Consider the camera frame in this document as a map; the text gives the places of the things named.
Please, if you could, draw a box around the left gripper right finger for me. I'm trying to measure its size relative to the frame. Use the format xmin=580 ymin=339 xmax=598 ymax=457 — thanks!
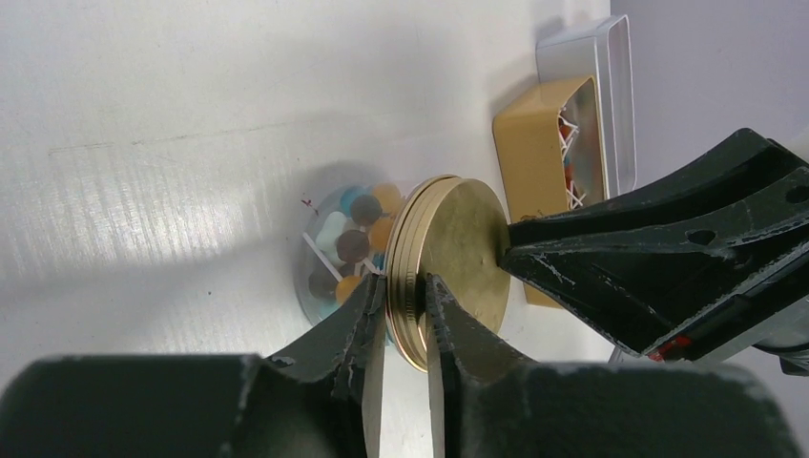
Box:
xmin=425 ymin=274 xmax=570 ymax=457

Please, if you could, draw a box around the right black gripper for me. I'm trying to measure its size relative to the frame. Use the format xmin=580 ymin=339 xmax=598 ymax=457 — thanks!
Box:
xmin=501 ymin=167 xmax=808 ymax=377

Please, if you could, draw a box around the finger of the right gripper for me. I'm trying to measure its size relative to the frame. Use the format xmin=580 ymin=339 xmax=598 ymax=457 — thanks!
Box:
xmin=509 ymin=128 xmax=808 ymax=248

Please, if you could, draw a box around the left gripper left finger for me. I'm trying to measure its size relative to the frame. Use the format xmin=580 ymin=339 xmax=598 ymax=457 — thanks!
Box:
xmin=252 ymin=274 xmax=386 ymax=457

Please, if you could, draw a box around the clear plastic jar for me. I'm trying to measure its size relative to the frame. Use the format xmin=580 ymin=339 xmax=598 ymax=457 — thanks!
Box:
xmin=294 ymin=181 xmax=408 ymax=325

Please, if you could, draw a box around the gold jar lid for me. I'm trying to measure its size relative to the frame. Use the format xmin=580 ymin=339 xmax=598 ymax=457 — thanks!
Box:
xmin=384 ymin=175 xmax=510 ymax=372

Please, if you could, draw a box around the white box of colourful candies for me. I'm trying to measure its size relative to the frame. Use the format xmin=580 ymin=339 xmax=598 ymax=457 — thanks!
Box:
xmin=535 ymin=14 xmax=637 ymax=198

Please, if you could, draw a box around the gold tin of lollipops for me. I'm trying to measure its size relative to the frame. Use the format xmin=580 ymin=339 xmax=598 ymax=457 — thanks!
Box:
xmin=491 ymin=75 xmax=612 ymax=310

